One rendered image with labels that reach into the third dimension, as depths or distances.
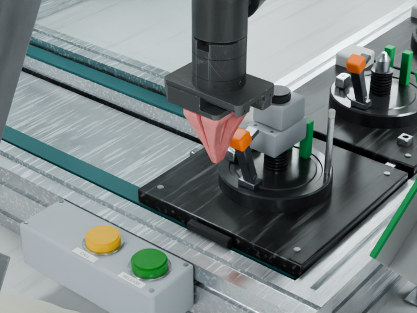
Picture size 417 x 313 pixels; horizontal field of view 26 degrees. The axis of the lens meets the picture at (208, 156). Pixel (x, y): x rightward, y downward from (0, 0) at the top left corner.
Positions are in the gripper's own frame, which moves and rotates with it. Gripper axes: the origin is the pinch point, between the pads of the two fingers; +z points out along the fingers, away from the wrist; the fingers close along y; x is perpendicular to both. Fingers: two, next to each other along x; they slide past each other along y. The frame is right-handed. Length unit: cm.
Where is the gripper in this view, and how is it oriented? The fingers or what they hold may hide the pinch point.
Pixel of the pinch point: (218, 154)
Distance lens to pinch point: 99.6
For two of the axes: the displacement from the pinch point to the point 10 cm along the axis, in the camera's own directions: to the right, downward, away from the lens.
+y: -7.8, -3.4, 5.3
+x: -6.3, 4.1, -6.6
